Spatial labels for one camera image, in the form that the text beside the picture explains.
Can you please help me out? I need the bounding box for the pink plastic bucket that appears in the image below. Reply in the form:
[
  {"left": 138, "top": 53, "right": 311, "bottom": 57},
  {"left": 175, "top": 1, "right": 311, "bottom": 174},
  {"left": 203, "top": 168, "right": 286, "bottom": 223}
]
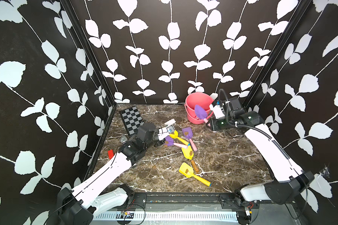
[{"left": 185, "top": 92, "right": 214, "bottom": 124}]

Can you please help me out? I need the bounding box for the purple trowel pink handle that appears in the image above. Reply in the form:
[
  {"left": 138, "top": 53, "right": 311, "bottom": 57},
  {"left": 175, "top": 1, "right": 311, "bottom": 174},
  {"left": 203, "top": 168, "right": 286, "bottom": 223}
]
[
  {"left": 164, "top": 136, "right": 188, "bottom": 149},
  {"left": 182, "top": 127, "right": 198, "bottom": 152},
  {"left": 194, "top": 105, "right": 208, "bottom": 124}
]

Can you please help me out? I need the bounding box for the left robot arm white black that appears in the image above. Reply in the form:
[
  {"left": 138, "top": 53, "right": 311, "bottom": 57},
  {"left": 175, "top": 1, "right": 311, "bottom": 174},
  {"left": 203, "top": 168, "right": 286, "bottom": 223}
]
[{"left": 54, "top": 122, "right": 174, "bottom": 225}]

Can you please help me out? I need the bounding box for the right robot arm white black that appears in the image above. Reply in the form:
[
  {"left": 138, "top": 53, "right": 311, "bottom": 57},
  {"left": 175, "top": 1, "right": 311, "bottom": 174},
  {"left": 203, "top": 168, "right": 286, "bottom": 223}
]
[{"left": 207, "top": 98, "right": 314, "bottom": 205}]

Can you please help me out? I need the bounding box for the black white checkerboard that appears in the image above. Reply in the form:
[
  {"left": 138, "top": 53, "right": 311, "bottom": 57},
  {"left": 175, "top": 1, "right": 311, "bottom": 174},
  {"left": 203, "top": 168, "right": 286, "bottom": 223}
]
[{"left": 119, "top": 106, "right": 144, "bottom": 137}]

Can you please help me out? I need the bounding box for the purple glitter cylinder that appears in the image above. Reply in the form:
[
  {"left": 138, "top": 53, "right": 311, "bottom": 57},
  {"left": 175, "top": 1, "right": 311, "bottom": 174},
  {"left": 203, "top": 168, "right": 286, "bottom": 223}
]
[{"left": 120, "top": 136, "right": 128, "bottom": 143}]

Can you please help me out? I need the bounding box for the small red block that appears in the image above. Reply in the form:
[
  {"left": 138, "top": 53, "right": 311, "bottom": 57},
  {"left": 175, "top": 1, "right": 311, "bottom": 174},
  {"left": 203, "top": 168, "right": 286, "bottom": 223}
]
[{"left": 108, "top": 150, "right": 115, "bottom": 159}]

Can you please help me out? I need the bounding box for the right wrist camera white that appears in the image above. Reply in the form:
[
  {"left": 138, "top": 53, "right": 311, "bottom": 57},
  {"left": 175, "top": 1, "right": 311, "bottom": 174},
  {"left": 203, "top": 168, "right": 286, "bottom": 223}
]
[{"left": 209, "top": 101, "right": 225, "bottom": 119}]

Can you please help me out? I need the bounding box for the yellow trowel yellow handle upper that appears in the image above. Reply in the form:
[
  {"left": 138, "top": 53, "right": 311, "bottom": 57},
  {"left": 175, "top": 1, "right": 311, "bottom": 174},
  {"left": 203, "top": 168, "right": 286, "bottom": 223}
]
[{"left": 170, "top": 130, "right": 190, "bottom": 146}]

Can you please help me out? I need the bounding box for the yellow trowel wooden handle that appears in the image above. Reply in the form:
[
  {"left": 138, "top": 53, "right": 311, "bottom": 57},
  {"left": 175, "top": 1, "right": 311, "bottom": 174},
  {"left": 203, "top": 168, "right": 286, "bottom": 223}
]
[{"left": 181, "top": 145, "right": 200, "bottom": 174}]

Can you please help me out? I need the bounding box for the yellow trowel yellow handle lower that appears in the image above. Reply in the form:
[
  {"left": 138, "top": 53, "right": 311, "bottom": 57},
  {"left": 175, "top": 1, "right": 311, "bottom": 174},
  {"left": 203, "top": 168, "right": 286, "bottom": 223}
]
[{"left": 179, "top": 162, "right": 211, "bottom": 187}]

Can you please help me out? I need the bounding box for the black front rail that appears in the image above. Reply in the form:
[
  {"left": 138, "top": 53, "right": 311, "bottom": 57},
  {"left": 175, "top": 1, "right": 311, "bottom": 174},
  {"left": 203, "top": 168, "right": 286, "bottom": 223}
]
[{"left": 126, "top": 192, "right": 273, "bottom": 210}]

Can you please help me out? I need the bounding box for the white slotted cable duct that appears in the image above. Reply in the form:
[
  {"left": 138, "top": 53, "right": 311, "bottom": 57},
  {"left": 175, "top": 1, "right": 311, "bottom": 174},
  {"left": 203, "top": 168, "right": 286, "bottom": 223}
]
[{"left": 93, "top": 211, "right": 238, "bottom": 223}]

